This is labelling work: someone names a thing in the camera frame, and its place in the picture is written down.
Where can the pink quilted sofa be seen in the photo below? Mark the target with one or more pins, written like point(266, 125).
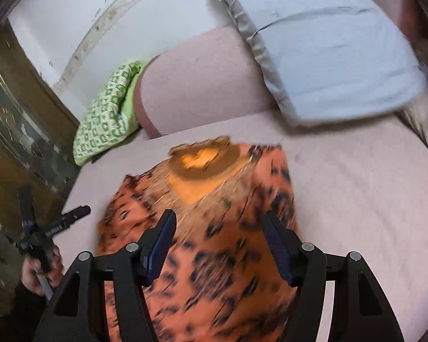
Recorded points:
point(360, 192)

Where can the green checked pillow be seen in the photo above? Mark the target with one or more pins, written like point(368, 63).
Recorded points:
point(103, 121)

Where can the wooden door with glass panel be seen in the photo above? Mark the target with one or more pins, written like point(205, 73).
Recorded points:
point(21, 131)

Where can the pale blue pillow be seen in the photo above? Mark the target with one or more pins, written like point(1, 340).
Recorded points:
point(328, 53)

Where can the person's left hand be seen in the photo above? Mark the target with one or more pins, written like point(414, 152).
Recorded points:
point(30, 278)

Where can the striped floral cushion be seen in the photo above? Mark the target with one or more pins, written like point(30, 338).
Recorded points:
point(424, 124)

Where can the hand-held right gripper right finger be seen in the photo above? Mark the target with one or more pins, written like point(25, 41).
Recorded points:
point(280, 253)

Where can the pink bolster with brown end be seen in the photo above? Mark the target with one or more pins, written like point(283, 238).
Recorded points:
point(199, 89)

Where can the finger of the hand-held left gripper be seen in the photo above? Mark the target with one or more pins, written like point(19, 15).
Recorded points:
point(25, 203)
point(73, 215)

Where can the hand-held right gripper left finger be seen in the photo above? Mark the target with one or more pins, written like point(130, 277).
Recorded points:
point(160, 253)

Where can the orange black floral shirt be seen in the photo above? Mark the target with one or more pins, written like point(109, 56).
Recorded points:
point(214, 192)

